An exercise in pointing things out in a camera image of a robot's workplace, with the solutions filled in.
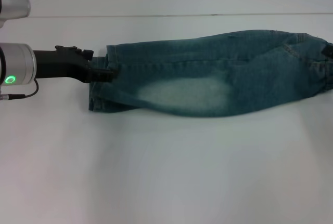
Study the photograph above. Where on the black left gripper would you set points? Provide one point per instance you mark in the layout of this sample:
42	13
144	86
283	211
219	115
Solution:
59	64

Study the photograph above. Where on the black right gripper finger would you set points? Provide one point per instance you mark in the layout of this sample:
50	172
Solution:
328	52

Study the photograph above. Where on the blue denim shorts with print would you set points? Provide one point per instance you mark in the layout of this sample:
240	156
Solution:
208	65

